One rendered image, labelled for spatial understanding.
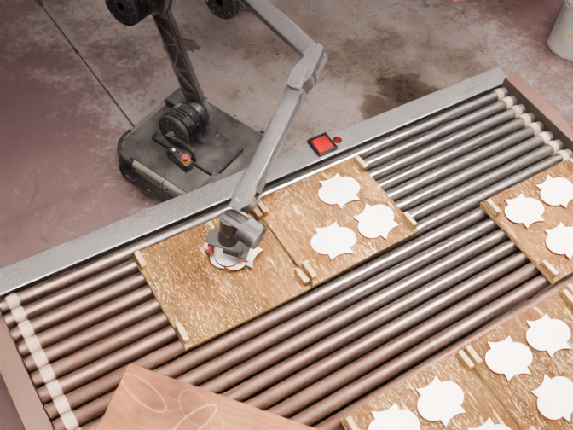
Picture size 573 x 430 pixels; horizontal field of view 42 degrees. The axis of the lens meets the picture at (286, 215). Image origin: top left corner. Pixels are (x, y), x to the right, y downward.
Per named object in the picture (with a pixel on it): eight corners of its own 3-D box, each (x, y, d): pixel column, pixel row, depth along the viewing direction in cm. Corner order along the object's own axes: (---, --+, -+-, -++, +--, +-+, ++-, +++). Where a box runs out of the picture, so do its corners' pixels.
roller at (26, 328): (10, 333, 206) (7, 325, 202) (515, 109, 283) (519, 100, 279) (17, 347, 204) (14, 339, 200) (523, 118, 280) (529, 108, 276)
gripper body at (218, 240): (214, 229, 215) (215, 214, 209) (247, 239, 214) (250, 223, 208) (207, 246, 211) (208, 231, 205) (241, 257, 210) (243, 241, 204)
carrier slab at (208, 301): (131, 257, 220) (131, 253, 219) (251, 206, 236) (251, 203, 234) (186, 351, 204) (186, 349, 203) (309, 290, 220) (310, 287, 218)
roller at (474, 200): (45, 408, 195) (42, 401, 191) (561, 153, 271) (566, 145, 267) (52, 424, 193) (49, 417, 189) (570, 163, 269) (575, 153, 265)
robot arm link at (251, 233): (246, 194, 210) (239, 188, 202) (280, 215, 207) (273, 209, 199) (223, 230, 209) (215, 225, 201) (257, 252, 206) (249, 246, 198)
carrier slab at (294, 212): (251, 205, 236) (251, 201, 235) (353, 159, 252) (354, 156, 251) (312, 287, 220) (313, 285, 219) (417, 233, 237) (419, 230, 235)
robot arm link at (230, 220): (228, 203, 204) (216, 216, 201) (248, 216, 202) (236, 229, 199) (227, 218, 210) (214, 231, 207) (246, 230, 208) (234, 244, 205)
